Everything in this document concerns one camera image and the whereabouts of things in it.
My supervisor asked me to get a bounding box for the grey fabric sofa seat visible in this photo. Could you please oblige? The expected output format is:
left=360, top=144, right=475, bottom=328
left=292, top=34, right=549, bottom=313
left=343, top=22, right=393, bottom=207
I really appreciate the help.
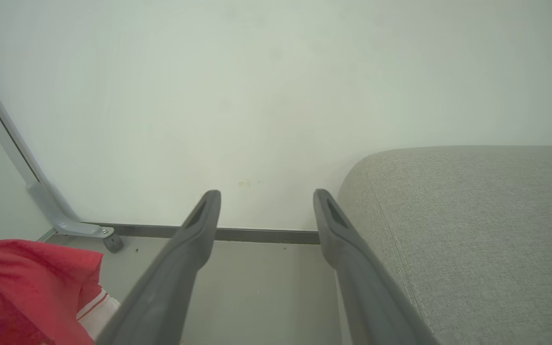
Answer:
left=336, top=145, right=552, bottom=345

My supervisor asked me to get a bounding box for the grey baseboard strip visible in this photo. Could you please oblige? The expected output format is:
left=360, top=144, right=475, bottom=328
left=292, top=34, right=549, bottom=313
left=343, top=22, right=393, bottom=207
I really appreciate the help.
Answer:
left=80, top=223, right=321, bottom=245

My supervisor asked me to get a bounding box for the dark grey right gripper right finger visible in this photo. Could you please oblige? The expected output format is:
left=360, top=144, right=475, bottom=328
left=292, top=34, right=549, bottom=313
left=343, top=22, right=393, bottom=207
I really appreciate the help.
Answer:
left=313, top=189, right=440, bottom=345

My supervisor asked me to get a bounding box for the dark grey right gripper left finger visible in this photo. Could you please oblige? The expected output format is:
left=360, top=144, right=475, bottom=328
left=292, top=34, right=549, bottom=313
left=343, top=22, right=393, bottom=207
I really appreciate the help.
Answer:
left=95, top=190, right=222, bottom=345

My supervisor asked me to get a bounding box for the dark grey caster wheel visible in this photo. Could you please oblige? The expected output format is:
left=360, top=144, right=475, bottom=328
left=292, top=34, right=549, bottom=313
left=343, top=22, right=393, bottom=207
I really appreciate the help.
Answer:
left=103, top=234, right=124, bottom=253

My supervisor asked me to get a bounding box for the red fleece garment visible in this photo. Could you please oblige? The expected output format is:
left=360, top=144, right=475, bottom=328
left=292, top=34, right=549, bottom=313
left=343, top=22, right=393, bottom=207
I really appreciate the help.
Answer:
left=0, top=240, right=104, bottom=345

